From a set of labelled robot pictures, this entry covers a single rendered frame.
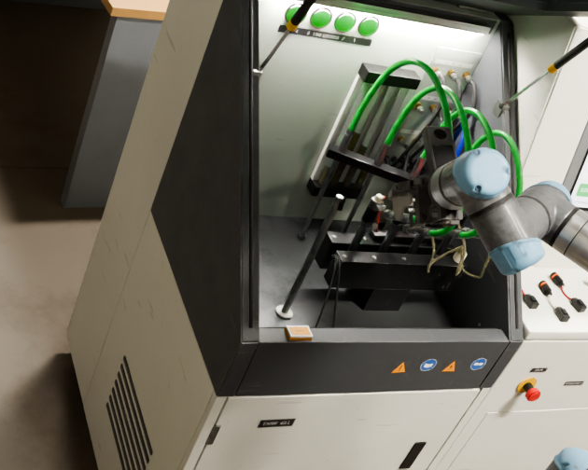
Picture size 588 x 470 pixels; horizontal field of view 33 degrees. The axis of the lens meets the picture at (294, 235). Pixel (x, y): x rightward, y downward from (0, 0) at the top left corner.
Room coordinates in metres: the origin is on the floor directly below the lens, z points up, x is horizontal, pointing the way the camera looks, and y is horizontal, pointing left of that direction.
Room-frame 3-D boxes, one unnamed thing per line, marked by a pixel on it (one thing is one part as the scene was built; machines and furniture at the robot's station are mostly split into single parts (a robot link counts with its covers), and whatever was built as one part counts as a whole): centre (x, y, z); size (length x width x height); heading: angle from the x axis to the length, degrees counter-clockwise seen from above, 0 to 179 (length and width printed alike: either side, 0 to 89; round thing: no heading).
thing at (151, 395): (1.86, -0.11, 0.39); 0.70 x 0.58 x 0.79; 125
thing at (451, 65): (2.19, -0.18, 1.20); 0.13 x 0.03 x 0.31; 125
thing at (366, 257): (1.91, -0.23, 0.91); 0.34 x 0.10 x 0.15; 125
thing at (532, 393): (1.87, -0.66, 0.80); 0.05 x 0.04 x 0.05; 125
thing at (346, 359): (1.65, -0.27, 0.87); 0.62 x 0.04 x 0.16; 125
